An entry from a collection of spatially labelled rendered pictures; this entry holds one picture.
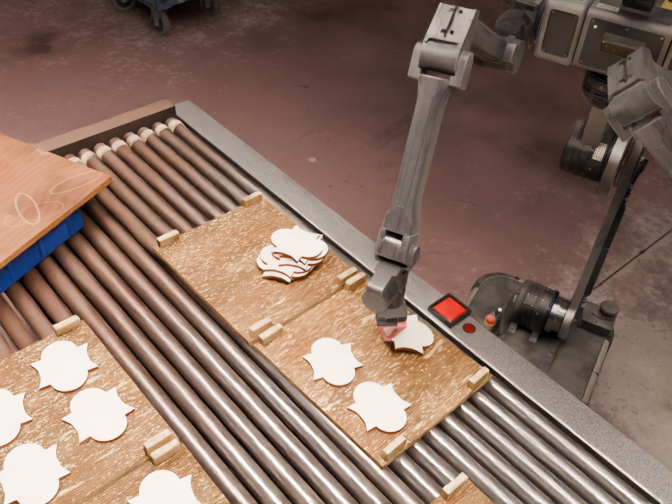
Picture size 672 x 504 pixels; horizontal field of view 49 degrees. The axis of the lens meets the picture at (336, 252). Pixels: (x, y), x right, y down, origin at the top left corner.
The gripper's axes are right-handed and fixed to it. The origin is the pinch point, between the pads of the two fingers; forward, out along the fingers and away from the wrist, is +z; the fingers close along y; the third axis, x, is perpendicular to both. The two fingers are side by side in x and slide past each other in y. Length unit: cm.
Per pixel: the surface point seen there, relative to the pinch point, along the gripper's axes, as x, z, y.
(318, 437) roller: -16.1, 5.6, 24.9
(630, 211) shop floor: 150, 101, -160
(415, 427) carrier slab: 4.0, 4.0, 24.0
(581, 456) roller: 38.0, 5.5, 30.5
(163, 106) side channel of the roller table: -61, 6, -98
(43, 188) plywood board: -84, -4, -43
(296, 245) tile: -19.9, -1.0, -25.6
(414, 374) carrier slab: 5.7, 4.3, 10.2
